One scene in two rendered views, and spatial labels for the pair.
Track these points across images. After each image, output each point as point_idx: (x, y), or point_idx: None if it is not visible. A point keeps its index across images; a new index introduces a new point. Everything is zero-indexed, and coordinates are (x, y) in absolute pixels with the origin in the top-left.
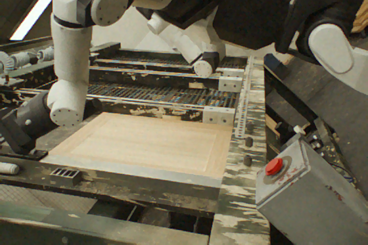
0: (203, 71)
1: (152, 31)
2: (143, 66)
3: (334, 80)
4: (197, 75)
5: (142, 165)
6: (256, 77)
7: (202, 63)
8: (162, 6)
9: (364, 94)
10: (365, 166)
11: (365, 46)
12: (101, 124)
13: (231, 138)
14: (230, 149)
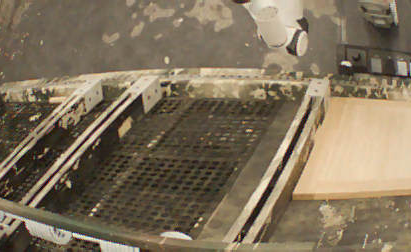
0: (304, 46)
1: (264, 16)
2: (13, 169)
3: None
4: (296, 55)
5: None
6: (121, 75)
7: (304, 35)
8: None
9: (65, 74)
10: (202, 128)
11: None
12: (345, 180)
13: (379, 90)
14: (398, 91)
